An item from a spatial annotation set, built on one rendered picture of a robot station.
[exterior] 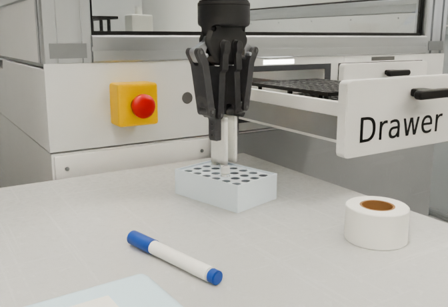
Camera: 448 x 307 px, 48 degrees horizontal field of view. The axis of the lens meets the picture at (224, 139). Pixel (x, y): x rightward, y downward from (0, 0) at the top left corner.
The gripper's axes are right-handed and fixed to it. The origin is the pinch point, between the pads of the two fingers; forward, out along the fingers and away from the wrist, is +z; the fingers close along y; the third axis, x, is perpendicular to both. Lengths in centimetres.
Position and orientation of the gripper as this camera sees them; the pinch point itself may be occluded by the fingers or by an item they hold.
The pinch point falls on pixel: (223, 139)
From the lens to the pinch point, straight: 74.9
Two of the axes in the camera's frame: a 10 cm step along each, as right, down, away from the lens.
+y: 6.9, -1.5, 7.1
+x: -7.3, -1.4, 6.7
